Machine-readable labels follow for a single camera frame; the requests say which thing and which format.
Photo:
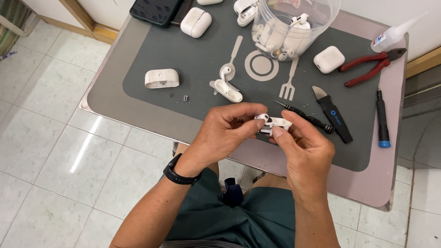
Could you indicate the person's left hand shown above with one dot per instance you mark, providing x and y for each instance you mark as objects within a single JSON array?
[{"x": 213, "y": 137}]

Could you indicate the person's right hand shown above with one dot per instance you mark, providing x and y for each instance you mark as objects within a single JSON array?
[{"x": 308, "y": 162}]

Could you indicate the white earbud case frame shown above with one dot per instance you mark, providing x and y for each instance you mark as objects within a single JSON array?
[{"x": 277, "y": 123}]

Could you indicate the white earbud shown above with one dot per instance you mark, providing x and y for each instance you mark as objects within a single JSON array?
[
  {"x": 262, "y": 117},
  {"x": 225, "y": 73}
]

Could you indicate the black precision screwdriver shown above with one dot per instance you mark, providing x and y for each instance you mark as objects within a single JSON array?
[{"x": 310, "y": 119}]

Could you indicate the white case inner cradle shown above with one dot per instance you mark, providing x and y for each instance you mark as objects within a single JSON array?
[{"x": 227, "y": 91}]

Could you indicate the black wrist smartwatch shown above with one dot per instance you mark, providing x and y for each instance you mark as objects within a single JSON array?
[{"x": 177, "y": 174}]

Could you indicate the black pry tool metal blade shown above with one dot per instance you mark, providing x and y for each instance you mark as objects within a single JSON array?
[{"x": 334, "y": 115}]

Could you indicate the person's green shorts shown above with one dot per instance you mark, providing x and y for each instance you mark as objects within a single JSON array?
[{"x": 258, "y": 220}]

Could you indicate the white empty case shell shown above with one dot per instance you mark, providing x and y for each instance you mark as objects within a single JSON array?
[{"x": 162, "y": 78}]

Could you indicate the grey placemat with cutlery print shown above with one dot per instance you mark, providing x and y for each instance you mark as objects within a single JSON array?
[{"x": 193, "y": 58}]

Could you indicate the black screwdriver blue cap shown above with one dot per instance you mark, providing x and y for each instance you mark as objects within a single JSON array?
[{"x": 382, "y": 120}]

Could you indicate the white square earbud case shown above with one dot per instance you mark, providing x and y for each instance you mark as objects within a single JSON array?
[{"x": 329, "y": 59}]

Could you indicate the white closed rounded earbud case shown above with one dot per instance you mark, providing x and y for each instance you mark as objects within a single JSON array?
[{"x": 195, "y": 22}]

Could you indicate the heap of white earbud parts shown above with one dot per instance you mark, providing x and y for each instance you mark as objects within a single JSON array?
[{"x": 280, "y": 39}]

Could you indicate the white open earbud case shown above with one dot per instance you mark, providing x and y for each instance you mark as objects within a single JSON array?
[{"x": 245, "y": 13}]

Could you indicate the dark brown phone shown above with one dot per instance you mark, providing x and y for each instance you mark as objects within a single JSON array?
[{"x": 186, "y": 12}]

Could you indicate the white case edge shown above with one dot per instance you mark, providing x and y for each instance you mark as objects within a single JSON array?
[{"x": 209, "y": 1}]

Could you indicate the black smartphone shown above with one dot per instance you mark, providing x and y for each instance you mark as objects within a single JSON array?
[{"x": 155, "y": 12}]

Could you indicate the clear plastic jar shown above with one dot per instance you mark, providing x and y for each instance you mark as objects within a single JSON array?
[{"x": 320, "y": 20}]

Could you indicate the clear glue bottle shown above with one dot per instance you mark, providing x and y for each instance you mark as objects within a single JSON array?
[{"x": 389, "y": 36}]

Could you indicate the striped curtain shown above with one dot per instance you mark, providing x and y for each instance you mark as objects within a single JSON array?
[{"x": 12, "y": 24}]

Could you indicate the wooden door frame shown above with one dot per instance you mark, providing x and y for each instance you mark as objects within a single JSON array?
[{"x": 82, "y": 20}]

